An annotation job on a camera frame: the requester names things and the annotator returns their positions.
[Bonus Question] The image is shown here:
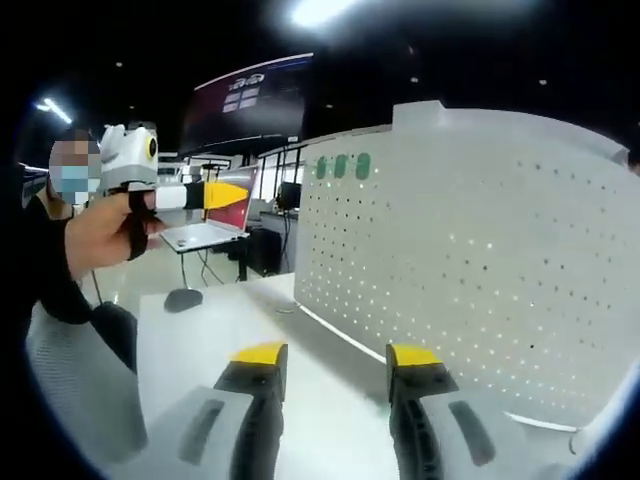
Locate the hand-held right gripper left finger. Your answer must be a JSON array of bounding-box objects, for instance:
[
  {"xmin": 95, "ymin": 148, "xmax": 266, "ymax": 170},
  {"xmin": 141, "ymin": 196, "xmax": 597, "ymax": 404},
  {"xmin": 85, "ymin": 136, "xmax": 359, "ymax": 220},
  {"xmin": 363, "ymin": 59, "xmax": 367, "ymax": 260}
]
[{"xmin": 144, "ymin": 341, "xmax": 290, "ymax": 480}]

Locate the black computer tower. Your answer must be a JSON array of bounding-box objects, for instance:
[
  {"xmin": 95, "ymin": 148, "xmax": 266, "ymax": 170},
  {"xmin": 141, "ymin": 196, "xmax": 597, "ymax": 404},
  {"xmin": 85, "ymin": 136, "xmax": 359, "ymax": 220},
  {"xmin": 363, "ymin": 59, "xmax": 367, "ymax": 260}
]
[{"xmin": 244, "ymin": 227, "xmax": 281, "ymax": 276}]

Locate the laptop with red screen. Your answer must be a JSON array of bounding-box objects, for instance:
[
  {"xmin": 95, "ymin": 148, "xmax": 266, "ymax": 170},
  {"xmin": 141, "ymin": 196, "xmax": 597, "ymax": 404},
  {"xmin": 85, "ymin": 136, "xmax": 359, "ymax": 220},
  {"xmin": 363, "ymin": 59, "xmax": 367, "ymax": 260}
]
[{"xmin": 159, "ymin": 166, "xmax": 261, "ymax": 254}]

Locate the white desk partition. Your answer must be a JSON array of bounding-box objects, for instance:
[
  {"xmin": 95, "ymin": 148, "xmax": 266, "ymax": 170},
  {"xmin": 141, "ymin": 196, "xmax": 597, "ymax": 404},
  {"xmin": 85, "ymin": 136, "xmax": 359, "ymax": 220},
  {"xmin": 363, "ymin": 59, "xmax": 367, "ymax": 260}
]
[{"xmin": 392, "ymin": 101, "xmax": 631, "ymax": 151}]

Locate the person's left hand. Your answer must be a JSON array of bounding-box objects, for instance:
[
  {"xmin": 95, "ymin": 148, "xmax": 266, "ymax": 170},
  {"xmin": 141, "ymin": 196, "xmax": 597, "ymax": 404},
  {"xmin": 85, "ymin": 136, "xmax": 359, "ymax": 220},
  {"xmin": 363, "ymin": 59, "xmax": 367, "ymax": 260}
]
[{"xmin": 64, "ymin": 188, "xmax": 170, "ymax": 282}]

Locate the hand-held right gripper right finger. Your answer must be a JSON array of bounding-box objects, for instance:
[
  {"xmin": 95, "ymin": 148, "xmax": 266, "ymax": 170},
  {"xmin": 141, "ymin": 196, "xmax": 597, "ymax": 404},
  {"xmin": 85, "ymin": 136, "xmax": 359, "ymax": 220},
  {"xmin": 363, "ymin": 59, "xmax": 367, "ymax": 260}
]
[{"xmin": 384, "ymin": 342, "xmax": 534, "ymax": 480}]

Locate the white perforated mounting plate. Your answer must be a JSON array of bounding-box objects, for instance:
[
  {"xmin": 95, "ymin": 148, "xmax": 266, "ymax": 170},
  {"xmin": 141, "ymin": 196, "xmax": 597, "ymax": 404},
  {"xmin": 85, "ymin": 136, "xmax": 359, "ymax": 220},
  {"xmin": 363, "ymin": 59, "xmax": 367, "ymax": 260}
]
[{"xmin": 293, "ymin": 124, "xmax": 636, "ymax": 434}]

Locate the black desktop monitor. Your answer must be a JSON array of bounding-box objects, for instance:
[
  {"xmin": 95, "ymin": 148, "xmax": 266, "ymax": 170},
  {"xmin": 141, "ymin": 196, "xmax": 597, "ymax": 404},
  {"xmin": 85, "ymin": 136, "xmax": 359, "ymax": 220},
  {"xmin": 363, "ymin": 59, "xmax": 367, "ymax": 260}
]
[{"xmin": 277, "ymin": 182, "xmax": 302, "ymax": 211}]

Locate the large wall display screen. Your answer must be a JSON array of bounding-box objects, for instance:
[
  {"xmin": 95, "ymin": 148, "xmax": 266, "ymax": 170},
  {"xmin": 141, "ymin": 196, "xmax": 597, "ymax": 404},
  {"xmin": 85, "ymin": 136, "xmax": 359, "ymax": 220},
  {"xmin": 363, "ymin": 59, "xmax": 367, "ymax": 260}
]
[{"xmin": 179, "ymin": 52, "xmax": 315, "ymax": 156}]

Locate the black computer mouse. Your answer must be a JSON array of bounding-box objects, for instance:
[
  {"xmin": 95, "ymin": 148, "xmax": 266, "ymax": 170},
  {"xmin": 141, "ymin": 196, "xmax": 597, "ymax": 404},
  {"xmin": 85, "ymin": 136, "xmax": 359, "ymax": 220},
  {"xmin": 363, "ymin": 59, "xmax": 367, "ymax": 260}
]
[{"xmin": 163, "ymin": 288, "xmax": 204, "ymax": 314}]

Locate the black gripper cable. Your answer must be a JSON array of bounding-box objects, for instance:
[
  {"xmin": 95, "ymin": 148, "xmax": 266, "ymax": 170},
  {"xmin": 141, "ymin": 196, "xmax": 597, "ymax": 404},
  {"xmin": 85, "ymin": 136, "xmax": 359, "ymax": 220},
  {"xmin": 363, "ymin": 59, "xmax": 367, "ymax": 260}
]
[{"xmin": 89, "ymin": 269, "xmax": 107, "ymax": 306}]

